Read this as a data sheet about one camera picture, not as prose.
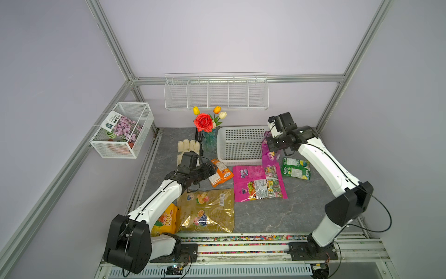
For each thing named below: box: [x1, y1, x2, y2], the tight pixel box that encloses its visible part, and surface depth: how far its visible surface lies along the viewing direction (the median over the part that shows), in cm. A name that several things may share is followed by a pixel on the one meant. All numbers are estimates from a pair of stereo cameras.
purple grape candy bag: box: [261, 130, 280, 167], surface depth 86 cm
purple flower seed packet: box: [99, 110, 143, 143], surface depth 75 cm
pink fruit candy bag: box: [232, 161, 289, 203], surface depth 93 cm
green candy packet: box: [281, 156, 311, 181], surface depth 100 cm
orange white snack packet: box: [208, 158, 235, 188], surface depth 98 cm
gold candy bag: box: [176, 188, 235, 234], surface depth 84 cm
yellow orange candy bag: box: [150, 203, 178, 237], surface depth 79 cm
